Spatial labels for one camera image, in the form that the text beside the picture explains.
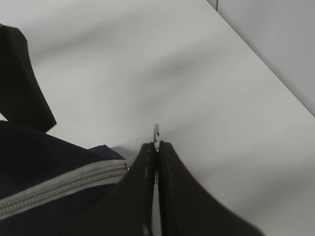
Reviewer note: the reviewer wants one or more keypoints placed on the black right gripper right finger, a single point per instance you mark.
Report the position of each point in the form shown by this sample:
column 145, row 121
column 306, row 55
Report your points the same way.
column 187, row 209

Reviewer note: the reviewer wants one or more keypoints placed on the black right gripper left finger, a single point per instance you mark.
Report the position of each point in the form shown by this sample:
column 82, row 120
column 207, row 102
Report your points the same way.
column 127, row 209

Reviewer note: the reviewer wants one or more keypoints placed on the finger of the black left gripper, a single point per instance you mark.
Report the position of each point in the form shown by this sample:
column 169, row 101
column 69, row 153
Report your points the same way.
column 21, row 99

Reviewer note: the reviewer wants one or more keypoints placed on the navy and white lunch bag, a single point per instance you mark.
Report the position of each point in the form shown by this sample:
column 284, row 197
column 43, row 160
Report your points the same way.
column 48, row 186

